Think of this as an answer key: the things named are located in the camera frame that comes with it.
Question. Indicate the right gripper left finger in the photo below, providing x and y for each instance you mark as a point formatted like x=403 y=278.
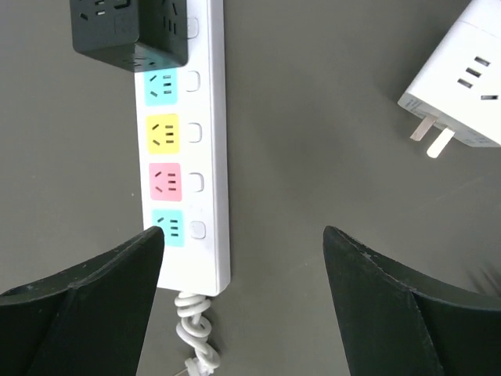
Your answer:
x=90 y=319

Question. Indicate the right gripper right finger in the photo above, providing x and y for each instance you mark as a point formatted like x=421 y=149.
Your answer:
x=395 y=320

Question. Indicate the white power strip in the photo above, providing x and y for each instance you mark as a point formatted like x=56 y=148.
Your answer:
x=181 y=117

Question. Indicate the white cube plug adapter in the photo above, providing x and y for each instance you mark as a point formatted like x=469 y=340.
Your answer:
x=457 y=90

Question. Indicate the black plug adapter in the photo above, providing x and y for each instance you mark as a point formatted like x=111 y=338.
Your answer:
x=133 y=35

